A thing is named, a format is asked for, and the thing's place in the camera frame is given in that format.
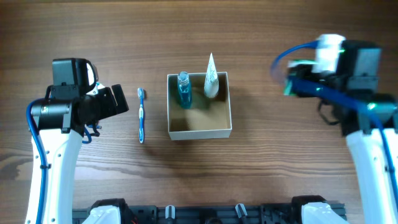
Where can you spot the white lotion tube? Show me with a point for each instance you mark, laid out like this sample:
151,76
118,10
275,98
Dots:
211,86

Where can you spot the black mounting rail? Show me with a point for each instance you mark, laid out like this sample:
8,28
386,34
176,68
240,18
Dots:
301,209

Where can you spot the blue white toothbrush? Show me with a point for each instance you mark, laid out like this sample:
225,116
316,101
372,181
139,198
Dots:
141,95

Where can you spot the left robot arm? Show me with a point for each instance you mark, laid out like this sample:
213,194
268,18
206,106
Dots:
60,123

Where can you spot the blue mouthwash bottle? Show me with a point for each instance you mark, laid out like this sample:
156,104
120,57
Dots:
184,90

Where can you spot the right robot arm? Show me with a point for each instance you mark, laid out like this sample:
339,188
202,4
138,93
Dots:
368,121

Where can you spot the white cardboard box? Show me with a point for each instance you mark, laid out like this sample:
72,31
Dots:
207,118

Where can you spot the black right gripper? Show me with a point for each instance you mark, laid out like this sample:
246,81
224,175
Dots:
298,82

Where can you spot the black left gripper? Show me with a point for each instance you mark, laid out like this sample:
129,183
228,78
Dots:
109,101

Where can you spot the green white soap packet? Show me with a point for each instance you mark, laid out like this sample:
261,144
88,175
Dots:
293,64

